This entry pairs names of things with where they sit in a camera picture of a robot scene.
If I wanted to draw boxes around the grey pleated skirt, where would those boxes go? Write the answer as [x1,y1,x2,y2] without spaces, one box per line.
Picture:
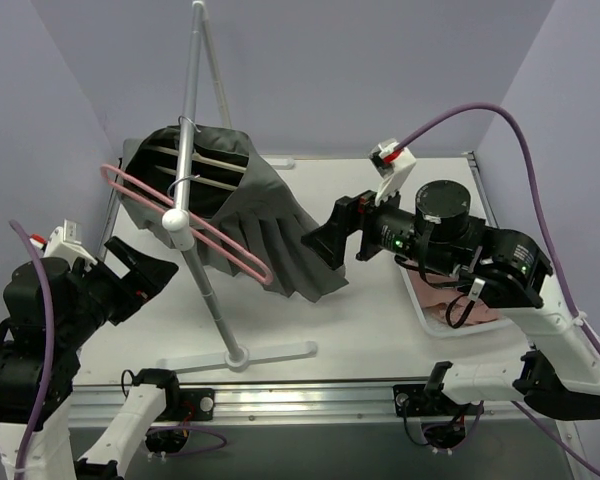
[121,126,349,303]

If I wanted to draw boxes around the pink pleated skirt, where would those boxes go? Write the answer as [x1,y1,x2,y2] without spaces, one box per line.
[407,270,501,327]

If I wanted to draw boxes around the pink plastic hanger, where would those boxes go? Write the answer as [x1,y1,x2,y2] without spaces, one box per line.
[100,164,273,285]

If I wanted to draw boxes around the wooden multi-bar hanger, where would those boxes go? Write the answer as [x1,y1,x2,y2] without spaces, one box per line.
[148,146,246,191]

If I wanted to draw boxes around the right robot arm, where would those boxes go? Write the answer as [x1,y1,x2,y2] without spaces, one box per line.
[302,180,600,421]

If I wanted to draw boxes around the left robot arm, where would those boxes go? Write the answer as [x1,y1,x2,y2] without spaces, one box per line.
[0,237,182,479]

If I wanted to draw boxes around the silver clothes rack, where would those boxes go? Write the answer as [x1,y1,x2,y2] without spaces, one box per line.
[157,0,319,372]

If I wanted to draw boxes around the white plastic basket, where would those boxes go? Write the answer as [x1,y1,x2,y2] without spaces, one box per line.
[399,264,514,340]

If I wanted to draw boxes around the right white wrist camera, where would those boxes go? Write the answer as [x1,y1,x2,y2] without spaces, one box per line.
[369,139,417,206]

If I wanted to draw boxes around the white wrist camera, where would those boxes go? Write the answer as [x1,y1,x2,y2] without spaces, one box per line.
[369,139,417,206]
[29,219,98,265]

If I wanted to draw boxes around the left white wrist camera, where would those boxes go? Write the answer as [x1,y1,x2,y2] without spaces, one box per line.
[29,219,98,265]

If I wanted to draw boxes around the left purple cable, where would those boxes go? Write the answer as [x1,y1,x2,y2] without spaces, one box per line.
[8,218,56,471]

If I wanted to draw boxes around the purple cable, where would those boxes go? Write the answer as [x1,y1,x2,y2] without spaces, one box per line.
[8,218,56,471]
[397,102,600,480]

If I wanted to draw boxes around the aluminium mounting rail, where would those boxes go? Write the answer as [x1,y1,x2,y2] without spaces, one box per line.
[67,374,579,429]

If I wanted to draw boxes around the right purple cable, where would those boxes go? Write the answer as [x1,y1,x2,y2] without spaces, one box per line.
[397,102,600,480]

